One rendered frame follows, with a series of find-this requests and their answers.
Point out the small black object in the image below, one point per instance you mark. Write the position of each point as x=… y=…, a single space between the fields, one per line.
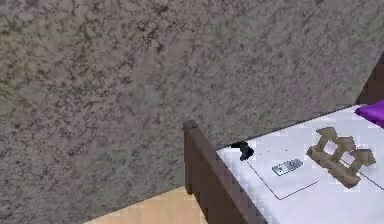
x=246 y=151

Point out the brown bed with white mattress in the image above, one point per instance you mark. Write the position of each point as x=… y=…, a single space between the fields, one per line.
x=213 y=186

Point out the purple pillow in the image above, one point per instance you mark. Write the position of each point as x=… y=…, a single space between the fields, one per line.
x=373 y=112

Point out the tan wooden lattice object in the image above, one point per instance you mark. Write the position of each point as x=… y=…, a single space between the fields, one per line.
x=336 y=163

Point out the grey remote control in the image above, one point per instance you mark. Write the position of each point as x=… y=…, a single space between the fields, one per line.
x=286 y=167

